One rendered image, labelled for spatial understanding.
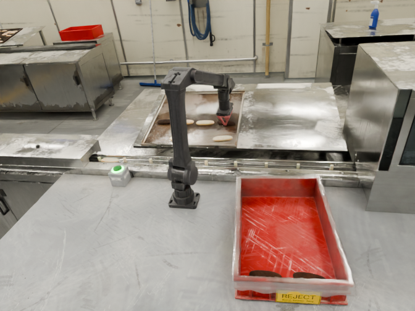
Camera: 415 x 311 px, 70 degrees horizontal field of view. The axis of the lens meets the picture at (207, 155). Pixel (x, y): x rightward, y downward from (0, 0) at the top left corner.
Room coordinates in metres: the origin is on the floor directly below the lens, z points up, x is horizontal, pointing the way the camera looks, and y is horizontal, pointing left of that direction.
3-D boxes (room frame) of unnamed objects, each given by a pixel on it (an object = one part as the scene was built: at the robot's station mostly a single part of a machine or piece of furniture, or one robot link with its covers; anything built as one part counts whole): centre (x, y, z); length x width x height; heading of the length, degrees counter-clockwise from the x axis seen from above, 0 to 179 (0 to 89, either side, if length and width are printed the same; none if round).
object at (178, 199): (0.96, 0.12, 0.86); 0.12 x 0.09 x 0.08; 76
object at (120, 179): (1.14, 0.42, 0.84); 0.08 x 0.08 x 0.11; 76
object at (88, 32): (4.73, 1.63, 0.94); 0.51 x 0.36 x 0.13; 80
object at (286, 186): (0.70, -0.23, 0.87); 0.49 x 0.34 x 0.10; 170
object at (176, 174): (0.98, 0.11, 0.94); 0.09 x 0.05 x 0.10; 153
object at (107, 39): (4.73, 1.63, 0.44); 0.70 x 0.55 x 0.87; 76
